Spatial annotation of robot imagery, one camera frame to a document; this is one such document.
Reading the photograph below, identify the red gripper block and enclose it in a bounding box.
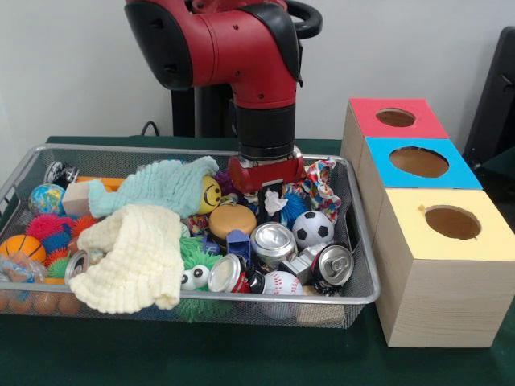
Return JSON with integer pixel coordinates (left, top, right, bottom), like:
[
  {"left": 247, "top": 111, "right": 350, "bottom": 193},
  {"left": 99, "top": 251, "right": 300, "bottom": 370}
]
[{"left": 228, "top": 149, "right": 307, "bottom": 195}]

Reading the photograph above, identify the colourful braided rope toy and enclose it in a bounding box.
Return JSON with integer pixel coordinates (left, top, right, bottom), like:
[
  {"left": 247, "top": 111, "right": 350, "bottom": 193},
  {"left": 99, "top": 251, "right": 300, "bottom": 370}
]
[{"left": 299, "top": 158, "right": 343, "bottom": 222}]

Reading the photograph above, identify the yellow smiley ball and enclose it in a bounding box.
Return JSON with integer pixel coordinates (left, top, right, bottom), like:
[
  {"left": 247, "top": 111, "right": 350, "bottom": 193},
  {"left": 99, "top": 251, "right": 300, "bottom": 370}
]
[{"left": 197, "top": 175, "right": 222, "bottom": 215}]

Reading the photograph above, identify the mint green knitted cloth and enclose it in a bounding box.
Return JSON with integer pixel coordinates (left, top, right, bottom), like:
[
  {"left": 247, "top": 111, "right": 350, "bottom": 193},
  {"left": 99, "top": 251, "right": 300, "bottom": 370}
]
[{"left": 87, "top": 156, "right": 220, "bottom": 218}]

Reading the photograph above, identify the cream knitted cloth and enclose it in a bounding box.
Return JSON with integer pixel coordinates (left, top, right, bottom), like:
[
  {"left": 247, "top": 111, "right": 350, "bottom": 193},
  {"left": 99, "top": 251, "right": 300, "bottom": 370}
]
[{"left": 68, "top": 203, "right": 184, "bottom": 315}]

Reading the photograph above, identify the shallow clear mesh bin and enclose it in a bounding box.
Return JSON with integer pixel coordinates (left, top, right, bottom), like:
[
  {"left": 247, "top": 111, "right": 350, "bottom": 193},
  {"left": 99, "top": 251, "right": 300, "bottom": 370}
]
[{"left": 0, "top": 145, "right": 381, "bottom": 329}]

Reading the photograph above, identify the wooden box with three holes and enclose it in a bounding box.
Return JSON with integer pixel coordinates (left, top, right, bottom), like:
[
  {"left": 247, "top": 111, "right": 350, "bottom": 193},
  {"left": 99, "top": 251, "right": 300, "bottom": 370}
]
[{"left": 340, "top": 98, "right": 515, "bottom": 348}]

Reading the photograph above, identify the toy burger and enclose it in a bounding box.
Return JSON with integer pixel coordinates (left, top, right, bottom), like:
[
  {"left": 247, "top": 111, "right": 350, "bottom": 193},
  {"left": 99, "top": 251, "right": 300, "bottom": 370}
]
[{"left": 208, "top": 203, "right": 258, "bottom": 240}]

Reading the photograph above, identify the open silver can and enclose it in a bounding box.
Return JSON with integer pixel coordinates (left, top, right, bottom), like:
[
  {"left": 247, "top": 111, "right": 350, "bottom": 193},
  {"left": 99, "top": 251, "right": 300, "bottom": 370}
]
[{"left": 250, "top": 223, "right": 297, "bottom": 270}]

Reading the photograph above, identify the small soccer ball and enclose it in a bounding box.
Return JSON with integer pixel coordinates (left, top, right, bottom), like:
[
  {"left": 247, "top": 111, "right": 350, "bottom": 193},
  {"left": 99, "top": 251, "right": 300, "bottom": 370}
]
[{"left": 292, "top": 211, "right": 335, "bottom": 250}]

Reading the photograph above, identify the small blue toy brick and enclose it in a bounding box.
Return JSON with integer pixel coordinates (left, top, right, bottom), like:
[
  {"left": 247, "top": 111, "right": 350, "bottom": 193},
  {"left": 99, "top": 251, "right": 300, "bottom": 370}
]
[{"left": 226, "top": 230, "right": 253, "bottom": 263}]

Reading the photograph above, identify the red crushed can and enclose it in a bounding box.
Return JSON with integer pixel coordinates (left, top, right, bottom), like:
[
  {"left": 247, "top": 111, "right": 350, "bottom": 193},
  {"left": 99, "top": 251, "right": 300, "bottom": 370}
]
[{"left": 208, "top": 254, "right": 266, "bottom": 294}]

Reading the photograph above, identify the white toy baseball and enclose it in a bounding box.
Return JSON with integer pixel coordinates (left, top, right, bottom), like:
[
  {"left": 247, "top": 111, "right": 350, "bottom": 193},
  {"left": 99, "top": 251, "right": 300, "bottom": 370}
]
[{"left": 264, "top": 271, "right": 305, "bottom": 320}]

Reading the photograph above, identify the silver crushed can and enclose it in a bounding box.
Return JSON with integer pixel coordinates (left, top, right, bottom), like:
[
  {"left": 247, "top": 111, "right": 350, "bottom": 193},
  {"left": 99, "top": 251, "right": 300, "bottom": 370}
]
[{"left": 312, "top": 244, "right": 356, "bottom": 290}]

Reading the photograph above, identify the green spiky ball with eyes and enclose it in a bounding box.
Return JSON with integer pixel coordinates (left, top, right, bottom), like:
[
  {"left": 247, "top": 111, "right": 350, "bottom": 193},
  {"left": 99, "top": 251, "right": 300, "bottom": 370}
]
[{"left": 175, "top": 237, "right": 234, "bottom": 320}]

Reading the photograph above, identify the dark green table cloth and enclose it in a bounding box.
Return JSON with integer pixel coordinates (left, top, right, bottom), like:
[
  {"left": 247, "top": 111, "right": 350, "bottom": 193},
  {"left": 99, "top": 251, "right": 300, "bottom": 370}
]
[{"left": 0, "top": 135, "right": 515, "bottom": 386}]

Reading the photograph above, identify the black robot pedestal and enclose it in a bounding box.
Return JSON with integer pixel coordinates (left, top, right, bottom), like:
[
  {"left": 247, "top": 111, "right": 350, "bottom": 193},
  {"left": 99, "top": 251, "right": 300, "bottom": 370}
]
[{"left": 171, "top": 0, "right": 323, "bottom": 139}]

